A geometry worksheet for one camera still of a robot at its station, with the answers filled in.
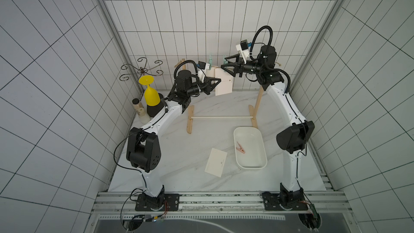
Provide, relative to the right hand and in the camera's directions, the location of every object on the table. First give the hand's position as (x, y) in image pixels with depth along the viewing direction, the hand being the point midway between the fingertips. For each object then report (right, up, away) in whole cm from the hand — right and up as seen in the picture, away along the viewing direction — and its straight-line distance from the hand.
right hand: (226, 59), depth 74 cm
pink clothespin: (+11, -47, +16) cm, 51 cm away
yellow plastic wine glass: (-40, -17, +13) cm, 45 cm away
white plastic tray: (+16, -47, +16) cm, 52 cm away
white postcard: (-4, -53, +12) cm, 54 cm away
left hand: (-3, -10, +4) cm, 11 cm away
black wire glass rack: (-45, -2, +14) cm, 47 cm away
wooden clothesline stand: (+21, -27, +30) cm, 45 cm away
